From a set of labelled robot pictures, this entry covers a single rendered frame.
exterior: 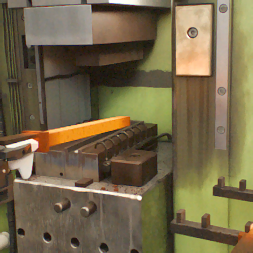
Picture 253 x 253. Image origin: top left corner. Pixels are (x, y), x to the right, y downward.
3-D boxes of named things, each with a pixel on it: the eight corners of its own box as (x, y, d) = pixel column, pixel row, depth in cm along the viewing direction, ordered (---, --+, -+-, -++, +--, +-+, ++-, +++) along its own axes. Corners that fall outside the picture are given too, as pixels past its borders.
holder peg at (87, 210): (88, 218, 115) (88, 208, 115) (79, 217, 116) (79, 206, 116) (97, 212, 119) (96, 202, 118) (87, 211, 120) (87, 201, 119)
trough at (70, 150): (81, 154, 124) (81, 149, 124) (64, 153, 127) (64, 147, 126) (144, 124, 161) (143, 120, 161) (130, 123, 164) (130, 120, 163)
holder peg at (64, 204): (62, 214, 118) (61, 204, 118) (53, 213, 120) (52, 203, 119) (70, 208, 122) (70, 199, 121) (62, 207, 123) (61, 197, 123)
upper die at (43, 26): (92, 44, 116) (91, 4, 114) (26, 45, 125) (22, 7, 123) (156, 39, 153) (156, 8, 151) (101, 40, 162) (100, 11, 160)
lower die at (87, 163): (98, 182, 124) (97, 151, 122) (35, 174, 132) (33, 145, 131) (157, 145, 161) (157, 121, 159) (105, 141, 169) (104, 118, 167)
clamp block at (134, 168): (140, 187, 119) (140, 162, 117) (110, 183, 122) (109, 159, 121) (158, 174, 129) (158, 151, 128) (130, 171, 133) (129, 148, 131)
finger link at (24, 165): (36, 170, 80) (-2, 184, 72) (35, 136, 79) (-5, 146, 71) (52, 172, 79) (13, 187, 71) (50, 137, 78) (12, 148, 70)
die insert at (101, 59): (99, 66, 128) (98, 43, 127) (75, 65, 131) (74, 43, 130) (143, 59, 154) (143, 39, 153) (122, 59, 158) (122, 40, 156)
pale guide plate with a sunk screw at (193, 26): (209, 75, 118) (210, 4, 114) (175, 75, 121) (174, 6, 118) (212, 75, 119) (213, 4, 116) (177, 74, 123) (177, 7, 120)
